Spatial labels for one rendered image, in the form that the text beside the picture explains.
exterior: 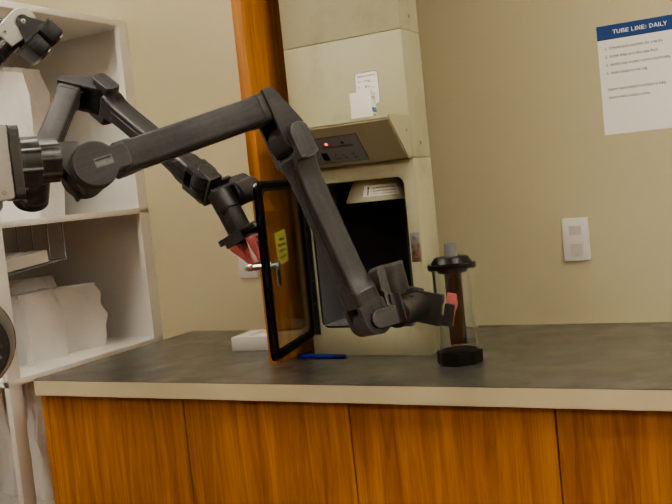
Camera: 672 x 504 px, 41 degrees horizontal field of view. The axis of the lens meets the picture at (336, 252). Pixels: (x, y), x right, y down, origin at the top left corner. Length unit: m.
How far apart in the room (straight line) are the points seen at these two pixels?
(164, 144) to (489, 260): 1.20
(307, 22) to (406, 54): 0.27
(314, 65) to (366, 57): 0.14
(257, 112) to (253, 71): 0.58
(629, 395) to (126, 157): 0.99
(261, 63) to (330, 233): 0.72
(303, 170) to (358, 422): 0.59
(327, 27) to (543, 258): 0.84
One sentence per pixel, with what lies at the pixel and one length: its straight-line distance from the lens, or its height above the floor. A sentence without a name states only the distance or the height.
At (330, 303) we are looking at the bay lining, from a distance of 2.32.
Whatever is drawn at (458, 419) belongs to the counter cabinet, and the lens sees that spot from 1.89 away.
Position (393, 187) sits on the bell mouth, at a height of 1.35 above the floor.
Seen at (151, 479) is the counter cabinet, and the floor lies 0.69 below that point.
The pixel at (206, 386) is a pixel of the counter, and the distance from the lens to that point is 2.14.
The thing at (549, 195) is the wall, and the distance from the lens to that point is 2.48.
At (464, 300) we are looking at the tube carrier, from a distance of 2.01.
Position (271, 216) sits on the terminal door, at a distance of 2.05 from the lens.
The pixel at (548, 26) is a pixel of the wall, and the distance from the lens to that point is 2.50.
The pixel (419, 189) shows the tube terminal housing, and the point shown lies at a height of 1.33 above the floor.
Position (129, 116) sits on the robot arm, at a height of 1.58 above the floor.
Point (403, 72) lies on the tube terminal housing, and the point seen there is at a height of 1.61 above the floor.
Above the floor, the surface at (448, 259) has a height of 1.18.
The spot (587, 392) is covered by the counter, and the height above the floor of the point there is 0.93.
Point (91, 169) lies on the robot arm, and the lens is 1.54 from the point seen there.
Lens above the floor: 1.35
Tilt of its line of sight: 4 degrees down
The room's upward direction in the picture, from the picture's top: 6 degrees counter-clockwise
